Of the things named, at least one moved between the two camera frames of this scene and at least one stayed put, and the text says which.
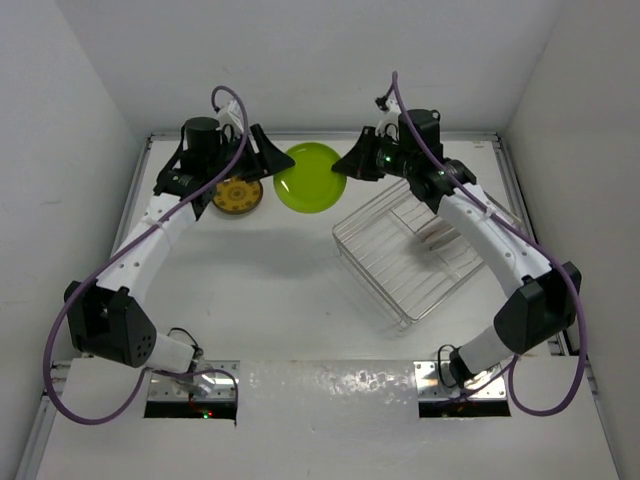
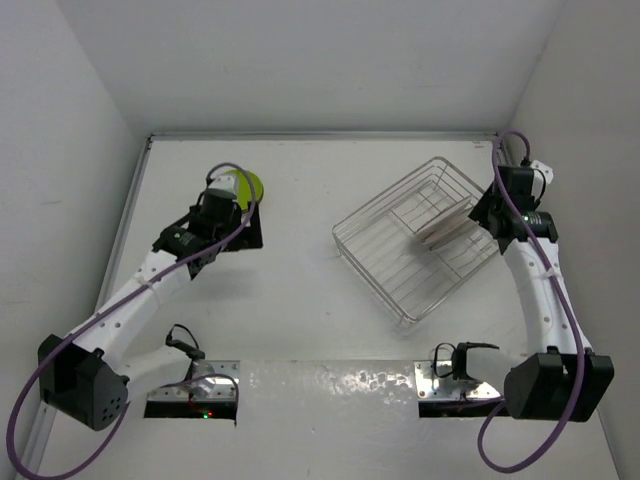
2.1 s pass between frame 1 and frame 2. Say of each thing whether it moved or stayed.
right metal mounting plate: stayed
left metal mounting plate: stayed
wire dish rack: stayed
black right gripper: moved
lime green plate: moved
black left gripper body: moved
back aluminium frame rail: stayed
